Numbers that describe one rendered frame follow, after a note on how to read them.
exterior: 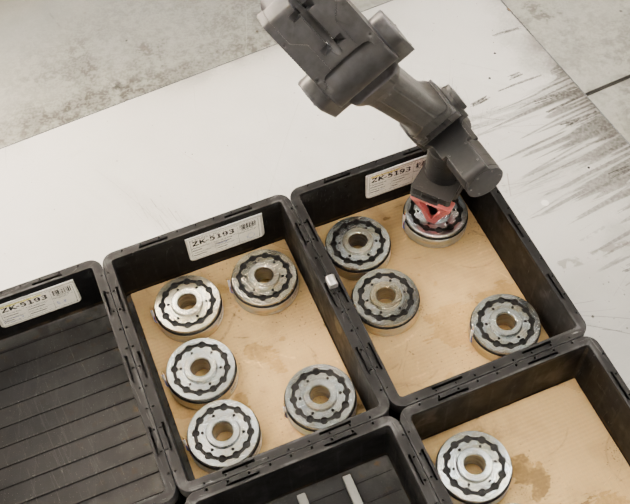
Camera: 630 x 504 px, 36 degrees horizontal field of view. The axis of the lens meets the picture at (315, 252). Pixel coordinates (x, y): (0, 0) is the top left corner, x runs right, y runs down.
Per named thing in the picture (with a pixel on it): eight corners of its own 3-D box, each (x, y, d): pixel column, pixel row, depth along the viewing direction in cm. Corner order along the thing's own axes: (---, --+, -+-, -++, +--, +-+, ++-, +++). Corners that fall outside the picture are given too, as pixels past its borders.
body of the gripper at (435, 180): (475, 163, 148) (481, 131, 142) (448, 210, 143) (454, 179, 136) (436, 148, 149) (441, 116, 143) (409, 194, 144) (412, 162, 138)
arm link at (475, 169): (444, 79, 130) (395, 120, 132) (489, 136, 124) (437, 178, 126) (475, 114, 140) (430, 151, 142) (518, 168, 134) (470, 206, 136)
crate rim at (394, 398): (287, 200, 150) (286, 190, 148) (458, 139, 155) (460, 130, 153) (394, 418, 129) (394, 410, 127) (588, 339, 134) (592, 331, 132)
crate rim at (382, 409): (102, 264, 145) (99, 256, 143) (287, 200, 150) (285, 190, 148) (183, 502, 124) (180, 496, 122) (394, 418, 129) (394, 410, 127)
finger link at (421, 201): (463, 208, 153) (470, 170, 145) (444, 240, 149) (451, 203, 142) (424, 192, 155) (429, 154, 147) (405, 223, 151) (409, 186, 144)
